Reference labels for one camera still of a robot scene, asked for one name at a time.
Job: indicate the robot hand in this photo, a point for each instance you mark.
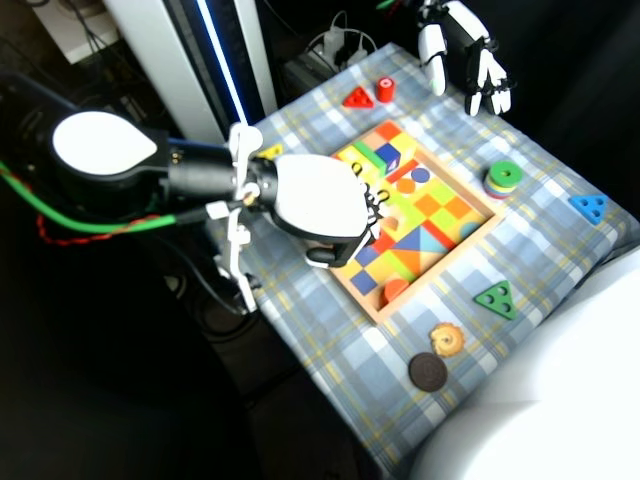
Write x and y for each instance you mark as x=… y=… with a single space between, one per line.
x=475 y=50
x=320 y=200

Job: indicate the wooden block with round hole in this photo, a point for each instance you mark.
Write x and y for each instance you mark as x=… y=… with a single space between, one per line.
x=392 y=223

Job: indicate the red half-cylinder block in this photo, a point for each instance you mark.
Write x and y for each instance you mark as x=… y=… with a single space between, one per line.
x=395 y=290

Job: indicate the yellow triangle with three holes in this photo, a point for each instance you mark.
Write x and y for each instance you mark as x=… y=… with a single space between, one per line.
x=272 y=151

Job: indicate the red cylinder with white Q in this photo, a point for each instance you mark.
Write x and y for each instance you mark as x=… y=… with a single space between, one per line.
x=385 y=92

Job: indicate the red triangle with three holes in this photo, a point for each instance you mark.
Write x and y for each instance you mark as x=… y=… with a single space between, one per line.
x=357 y=103

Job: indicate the blue plaid tablecloth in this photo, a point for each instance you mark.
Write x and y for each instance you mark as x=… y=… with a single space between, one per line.
x=325 y=325

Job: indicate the wooden tray with printed base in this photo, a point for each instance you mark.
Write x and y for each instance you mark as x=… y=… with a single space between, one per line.
x=450 y=210

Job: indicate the white power strip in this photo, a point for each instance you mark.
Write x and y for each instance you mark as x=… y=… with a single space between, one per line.
x=340 y=42

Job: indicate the beige toy cookie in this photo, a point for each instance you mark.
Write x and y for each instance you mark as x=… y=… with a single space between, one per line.
x=446 y=345

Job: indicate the blue triangle with three holes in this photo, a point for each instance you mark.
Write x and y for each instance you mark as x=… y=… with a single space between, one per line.
x=590 y=215

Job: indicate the brown round toy cookie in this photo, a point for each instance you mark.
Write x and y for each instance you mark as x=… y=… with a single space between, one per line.
x=427 y=371

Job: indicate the green triangle with three holes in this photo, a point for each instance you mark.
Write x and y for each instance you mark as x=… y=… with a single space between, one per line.
x=495 y=310

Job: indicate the white upright column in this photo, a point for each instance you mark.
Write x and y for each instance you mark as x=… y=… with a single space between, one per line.
x=150 y=50

